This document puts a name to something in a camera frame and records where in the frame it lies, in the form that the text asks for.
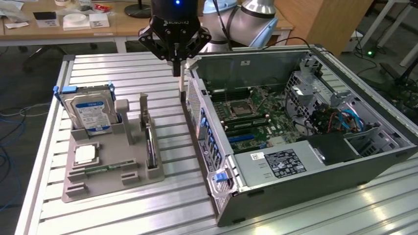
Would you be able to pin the silver CPU chip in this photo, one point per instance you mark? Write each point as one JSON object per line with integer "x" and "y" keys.
{"x": 86, "y": 154}

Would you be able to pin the hard disk in blue caddy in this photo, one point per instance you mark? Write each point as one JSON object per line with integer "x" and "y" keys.
{"x": 88, "y": 110}

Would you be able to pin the gray power supply unit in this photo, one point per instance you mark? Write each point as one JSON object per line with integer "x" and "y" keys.
{"x": 277, "y": 164}

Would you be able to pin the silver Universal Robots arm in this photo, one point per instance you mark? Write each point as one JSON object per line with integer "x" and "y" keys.
{"x": 242, "y": 27}

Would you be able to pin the perforated metal disk bay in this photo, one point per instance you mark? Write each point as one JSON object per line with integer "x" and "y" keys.
{"x": 305, "y": 98}

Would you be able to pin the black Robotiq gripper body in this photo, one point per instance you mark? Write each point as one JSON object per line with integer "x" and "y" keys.
{"x": 174, "y": 22}

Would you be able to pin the white table frame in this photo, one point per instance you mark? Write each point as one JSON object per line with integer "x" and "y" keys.
{"x": 375, "y": 22}

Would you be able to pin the green RAM stick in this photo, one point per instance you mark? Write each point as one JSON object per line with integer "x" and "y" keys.
{"x": 104, "y": 168}

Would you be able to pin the gray printed parts rack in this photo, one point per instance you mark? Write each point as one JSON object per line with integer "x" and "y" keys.
{"x": 130, "y": 156}

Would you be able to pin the installed black RAM stick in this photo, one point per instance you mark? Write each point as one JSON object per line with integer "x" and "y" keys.
{"x": 244, "y": 123}

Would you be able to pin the plain white box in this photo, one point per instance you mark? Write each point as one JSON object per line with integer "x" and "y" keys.
{"x": 99, "y": 20}

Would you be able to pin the wooden desk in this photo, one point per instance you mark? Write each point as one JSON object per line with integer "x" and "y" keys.
{"x": 124, "y": 27}

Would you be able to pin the green motherboard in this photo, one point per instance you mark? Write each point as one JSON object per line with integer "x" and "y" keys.
{"x": 277, "y": 124}

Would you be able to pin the red packet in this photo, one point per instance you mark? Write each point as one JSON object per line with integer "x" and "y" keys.
{"x": 100, "y": 7}

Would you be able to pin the CPU socket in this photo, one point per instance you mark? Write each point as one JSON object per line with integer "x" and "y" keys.
{"x": 240, "y": 109}

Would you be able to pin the wooden cabinet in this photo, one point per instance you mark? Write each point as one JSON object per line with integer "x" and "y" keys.
{"x": 326, "y": 22}

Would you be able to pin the white paper card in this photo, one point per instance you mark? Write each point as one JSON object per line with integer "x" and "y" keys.
{"x": 16, "y": 25}

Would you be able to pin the blue expansion slot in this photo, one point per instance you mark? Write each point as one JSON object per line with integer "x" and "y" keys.
{"x": 242, "y": 138}

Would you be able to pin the black round lamp base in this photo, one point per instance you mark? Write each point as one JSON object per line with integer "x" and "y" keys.
{"x": 140, "y": 11}

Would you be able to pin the blue case latch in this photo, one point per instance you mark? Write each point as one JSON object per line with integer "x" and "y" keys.
{"x": 219, "y": 177}

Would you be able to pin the white box with black top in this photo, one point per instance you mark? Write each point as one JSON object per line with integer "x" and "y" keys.
{"x": 45, "y": 19}

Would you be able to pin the white box with bowl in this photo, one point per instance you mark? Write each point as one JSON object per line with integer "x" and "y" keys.
{"x": 76, "y": 22}

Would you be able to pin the open black PC case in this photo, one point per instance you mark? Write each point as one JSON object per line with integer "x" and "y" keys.
{"x": 326, "y": 176}

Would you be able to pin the device with green light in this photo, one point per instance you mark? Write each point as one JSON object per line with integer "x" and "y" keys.
{"x": 370, "y": 53}

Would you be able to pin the white tape roll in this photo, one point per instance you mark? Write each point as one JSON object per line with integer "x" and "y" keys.
{"x": 60, "y": 2}

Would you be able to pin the Nvidia Quadro graphics card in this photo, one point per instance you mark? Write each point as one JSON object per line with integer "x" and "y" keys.
{"x": 150, "y": 144}

